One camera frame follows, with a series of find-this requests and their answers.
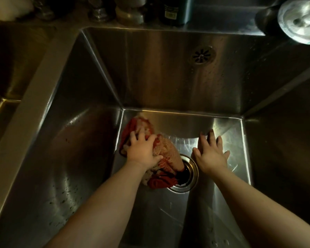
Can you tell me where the person's left forearm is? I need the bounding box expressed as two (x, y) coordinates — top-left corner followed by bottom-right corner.
(44, 161), (155, 248)

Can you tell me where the dark bottle with label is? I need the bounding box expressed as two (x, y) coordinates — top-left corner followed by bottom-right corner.
(159, 0), (188, 27)

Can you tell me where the person's left hand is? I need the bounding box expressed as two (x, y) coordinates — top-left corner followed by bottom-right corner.
(125, 128), (164, 170)

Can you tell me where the red patterned dish cloth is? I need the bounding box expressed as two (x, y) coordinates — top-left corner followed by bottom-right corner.
(118, 115), (185, 190)

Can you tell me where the person's right hand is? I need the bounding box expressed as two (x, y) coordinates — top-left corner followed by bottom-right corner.
(193, 129), (231, 174)

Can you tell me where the metal faucet base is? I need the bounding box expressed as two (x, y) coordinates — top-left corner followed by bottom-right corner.
(87, 0), (112, 23)

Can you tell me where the round metal sink drain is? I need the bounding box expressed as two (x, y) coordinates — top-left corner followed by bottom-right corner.
(167, 153), (199, 193)

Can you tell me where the round steel pot lid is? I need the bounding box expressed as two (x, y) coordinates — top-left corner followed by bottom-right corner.
(277, 0), (310, 46)

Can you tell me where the shallow steel side basin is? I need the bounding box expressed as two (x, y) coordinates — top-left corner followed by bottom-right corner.
(0, 23), (58, 163)

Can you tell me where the person's right forearm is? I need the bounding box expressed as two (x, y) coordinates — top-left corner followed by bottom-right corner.
(200, 165), (310, 248)

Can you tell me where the metal tap handle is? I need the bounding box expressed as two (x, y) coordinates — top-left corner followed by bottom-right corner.
(33, 0), (55, 21)

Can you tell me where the round overflow grate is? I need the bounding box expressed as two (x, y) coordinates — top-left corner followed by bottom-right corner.
(191, 45), (216, 65)

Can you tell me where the stainless steel sink basin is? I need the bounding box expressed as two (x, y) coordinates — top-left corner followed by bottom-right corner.
(0, 25), (310, 248)

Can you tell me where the white fluffy cloth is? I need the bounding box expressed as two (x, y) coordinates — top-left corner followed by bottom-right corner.
(0, 0), (34, 24)

